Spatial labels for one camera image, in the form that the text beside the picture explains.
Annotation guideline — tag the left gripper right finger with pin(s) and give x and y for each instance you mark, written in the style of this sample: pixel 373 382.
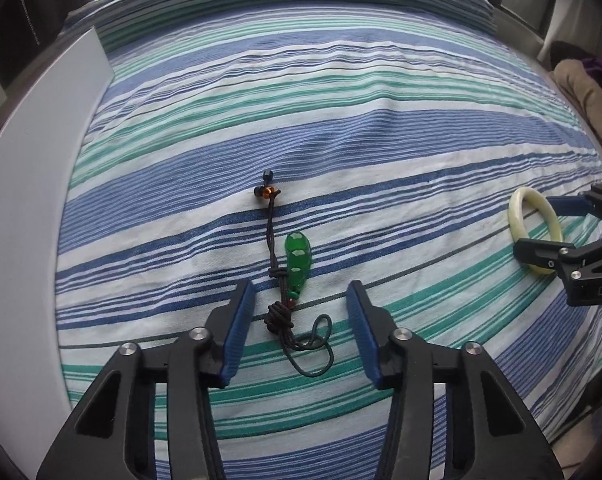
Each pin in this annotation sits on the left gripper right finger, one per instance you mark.
pixel 490 434

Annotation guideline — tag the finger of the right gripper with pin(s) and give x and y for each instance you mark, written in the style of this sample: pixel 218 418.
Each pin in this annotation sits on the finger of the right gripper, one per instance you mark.
pixel 540 253
pixel 570 205

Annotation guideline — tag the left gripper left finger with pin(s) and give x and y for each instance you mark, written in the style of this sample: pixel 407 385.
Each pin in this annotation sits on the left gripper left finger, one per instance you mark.
pixel 110 433

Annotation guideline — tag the pale green jade bangle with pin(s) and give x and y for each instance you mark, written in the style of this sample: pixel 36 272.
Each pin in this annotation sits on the pale green jade bangle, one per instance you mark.
pixel 515 215

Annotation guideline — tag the beige and purple clothes pile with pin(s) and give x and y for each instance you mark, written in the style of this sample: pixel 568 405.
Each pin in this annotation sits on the beige and purple clothes pile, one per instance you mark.
pixel 578 74

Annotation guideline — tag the striped blue green bedsheet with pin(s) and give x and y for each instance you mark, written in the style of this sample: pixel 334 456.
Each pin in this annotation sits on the striped blue green bedsheet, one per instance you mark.
pixel 397 130

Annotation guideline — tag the white cardboard box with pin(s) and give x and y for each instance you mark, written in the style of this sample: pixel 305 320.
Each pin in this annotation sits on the white cardboard box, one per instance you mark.
pixel 38 145

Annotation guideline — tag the green jade pendant on cord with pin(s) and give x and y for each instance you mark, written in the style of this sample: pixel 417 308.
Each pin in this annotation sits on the green jade pendant on cord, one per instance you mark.
pixel 290 280

